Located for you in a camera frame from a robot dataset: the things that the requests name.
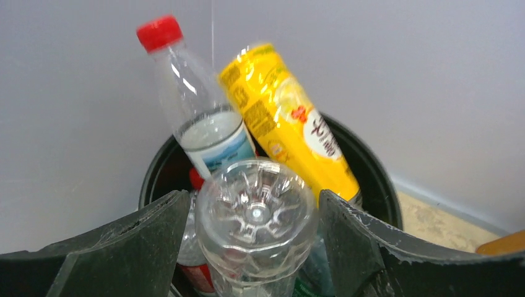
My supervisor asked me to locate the dark green label bottle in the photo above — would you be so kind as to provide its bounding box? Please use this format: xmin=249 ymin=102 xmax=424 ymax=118
xmin=292 ymin=236 xmax=335 ymax=297

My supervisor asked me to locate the blue label plastic bottle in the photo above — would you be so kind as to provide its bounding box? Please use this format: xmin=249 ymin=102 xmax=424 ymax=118
xmin=177 ymin=168 xmax=217 ymax=296

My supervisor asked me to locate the black plastic waste bin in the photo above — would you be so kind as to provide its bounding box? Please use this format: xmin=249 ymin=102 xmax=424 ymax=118
xmin=139 ymin=115 xmax=403 ymax=229

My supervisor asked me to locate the orange wooden shelf rack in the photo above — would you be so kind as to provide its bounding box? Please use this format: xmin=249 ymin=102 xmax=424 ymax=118
xmin=475 ymin=230 xmax=524 ymax=256

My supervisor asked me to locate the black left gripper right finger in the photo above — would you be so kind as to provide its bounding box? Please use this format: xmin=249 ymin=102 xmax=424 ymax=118
xmin=319 ymin=190 xmax=524 ymax=296

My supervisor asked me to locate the yellow lemon drink bottle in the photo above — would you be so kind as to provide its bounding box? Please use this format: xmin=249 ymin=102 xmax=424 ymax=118
xmin=219 ymin=43 xmax=362 ymax=207

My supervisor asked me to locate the clear bottle white cap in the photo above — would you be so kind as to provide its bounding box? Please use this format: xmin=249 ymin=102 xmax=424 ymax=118
xmin=195 ymin=157 xmax=319 ymax=296

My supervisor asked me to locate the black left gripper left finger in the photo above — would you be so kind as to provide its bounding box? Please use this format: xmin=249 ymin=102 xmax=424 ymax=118
xmin=1 ymin=190 xmax=190 ymax=296

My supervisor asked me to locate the red cap bottle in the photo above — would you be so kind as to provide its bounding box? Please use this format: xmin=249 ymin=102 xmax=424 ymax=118
xmin=136 ymin=15 xmax=256 ymax=179

